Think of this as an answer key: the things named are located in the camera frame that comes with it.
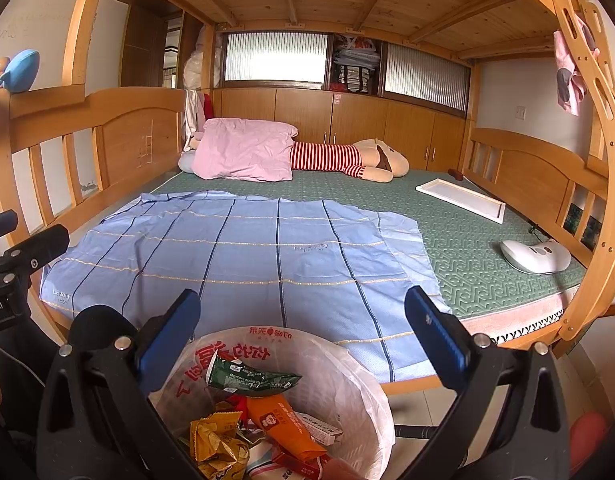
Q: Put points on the tan plush toy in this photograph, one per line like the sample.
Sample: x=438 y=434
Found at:
x=196 y=141

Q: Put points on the white bundled bag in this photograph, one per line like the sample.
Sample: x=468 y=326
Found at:
x=195 y=67

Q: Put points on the stack of folded clothes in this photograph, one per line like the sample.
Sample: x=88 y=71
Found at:
x=356 y=65

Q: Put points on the pink pillow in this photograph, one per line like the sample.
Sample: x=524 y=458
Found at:
x=242 y=150

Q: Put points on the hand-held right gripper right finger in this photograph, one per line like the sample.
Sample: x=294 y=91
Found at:
x=437 y=340

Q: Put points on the yellow snack bag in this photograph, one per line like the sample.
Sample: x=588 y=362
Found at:
x=217 y=450

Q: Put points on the red hanging cloth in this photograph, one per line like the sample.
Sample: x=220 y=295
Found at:
x=207 y=105

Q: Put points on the plush doll with striped shirt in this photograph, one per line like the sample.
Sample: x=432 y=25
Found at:
x=327 y=157

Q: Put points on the white hanging cloth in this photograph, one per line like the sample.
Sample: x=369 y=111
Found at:
x=191 y=115

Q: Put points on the white plastic trash bag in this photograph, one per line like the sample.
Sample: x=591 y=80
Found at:
x=347 y=385

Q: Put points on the narrow ribbed glass window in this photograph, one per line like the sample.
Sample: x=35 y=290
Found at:
x=427 y=77

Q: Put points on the wall switch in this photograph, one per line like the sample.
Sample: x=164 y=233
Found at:
x=521 y=113

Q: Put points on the wooden wardrobe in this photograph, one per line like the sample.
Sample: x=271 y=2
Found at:
x=142 y=45

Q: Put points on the white handheld vacuum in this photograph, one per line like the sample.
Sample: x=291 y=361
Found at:
x=535 y=257

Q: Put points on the white flat board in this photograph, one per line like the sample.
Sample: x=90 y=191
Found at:
x=460 y=200

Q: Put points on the blue striped bed sheet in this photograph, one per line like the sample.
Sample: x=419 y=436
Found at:
x=262 y=260

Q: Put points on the orange packet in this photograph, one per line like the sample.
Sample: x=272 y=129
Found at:
x=282 y=425

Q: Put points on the wooden bunk bed frame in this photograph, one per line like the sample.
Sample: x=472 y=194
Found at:
x=127 y=135

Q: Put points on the white medicine box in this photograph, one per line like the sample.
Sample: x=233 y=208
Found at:
x=320 y=427

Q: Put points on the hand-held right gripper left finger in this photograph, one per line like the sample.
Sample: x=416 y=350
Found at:
x=167 y=340

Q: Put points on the green packet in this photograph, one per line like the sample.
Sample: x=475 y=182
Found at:
x=252 y=375

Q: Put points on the green quilted mattress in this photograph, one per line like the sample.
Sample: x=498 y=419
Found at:
x=462 y=240

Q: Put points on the pink hanging cloth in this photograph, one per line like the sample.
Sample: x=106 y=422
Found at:
x=570 y=80

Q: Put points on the wide ribbed glass window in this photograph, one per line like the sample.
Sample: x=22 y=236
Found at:
x=275 y=57

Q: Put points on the red cigarette box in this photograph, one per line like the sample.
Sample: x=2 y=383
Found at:
x=300 y=467

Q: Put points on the light blue cushion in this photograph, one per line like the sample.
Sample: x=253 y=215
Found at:
x=186 y=162

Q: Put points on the blue whale plush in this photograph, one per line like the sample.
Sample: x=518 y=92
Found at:
x=20 y=70

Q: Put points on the red round object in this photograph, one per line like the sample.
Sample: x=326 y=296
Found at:
x=590 y=435

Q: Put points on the black metal bar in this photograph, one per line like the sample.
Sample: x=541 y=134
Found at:
x=417 y=431

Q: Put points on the small dark red object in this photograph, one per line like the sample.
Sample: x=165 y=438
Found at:
x=455 y=175

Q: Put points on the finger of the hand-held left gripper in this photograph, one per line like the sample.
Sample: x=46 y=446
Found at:
x=2 y=221
x=37 y=247

